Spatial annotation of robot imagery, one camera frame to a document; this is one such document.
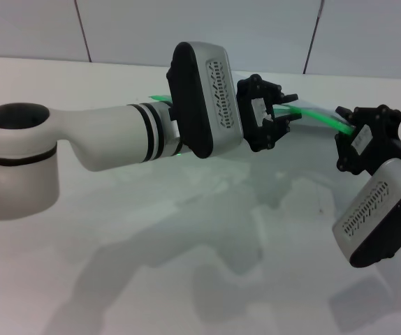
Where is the clear green-zipper document bag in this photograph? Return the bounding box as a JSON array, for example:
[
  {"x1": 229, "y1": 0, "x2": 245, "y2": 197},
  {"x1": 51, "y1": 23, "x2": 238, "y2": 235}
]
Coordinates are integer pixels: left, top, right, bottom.
[{"x1": 147, "y1": 92, "x2": 358, "y2": 137}]

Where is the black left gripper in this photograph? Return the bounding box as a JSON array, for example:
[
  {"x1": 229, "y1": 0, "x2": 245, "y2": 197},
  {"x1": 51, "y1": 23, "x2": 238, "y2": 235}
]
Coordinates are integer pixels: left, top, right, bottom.
[{"x1": 235, "y1": 73, "x2": 300, "y2": 154}]

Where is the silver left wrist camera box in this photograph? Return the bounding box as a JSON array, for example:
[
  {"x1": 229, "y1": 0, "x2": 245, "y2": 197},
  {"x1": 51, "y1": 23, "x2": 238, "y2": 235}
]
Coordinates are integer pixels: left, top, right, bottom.
[{"x1": 165, "y1": 41, "x2": 246, "y2": 161}]

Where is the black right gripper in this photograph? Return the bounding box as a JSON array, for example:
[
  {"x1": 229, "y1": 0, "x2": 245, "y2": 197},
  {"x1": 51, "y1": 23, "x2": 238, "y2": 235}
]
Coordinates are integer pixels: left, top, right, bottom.
[{"x1": 334, "y1": 103, "x2": 401, "y2": 178}]

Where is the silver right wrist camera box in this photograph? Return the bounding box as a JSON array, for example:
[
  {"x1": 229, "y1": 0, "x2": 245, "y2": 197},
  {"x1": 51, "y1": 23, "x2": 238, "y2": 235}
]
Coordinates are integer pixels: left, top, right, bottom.
[{"x1": 330, "y1": 156, "x2": 401, "y2": 269}]

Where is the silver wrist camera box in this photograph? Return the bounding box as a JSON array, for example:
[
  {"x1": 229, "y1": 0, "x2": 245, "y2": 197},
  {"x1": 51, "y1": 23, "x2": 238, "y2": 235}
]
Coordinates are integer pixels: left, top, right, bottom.
[
  {"x1": 330, "y1": 156, "x2": 401, "y2": 269},
  {"x1": 165, "y1": 41, "x2": 246, "y2": 161}
]

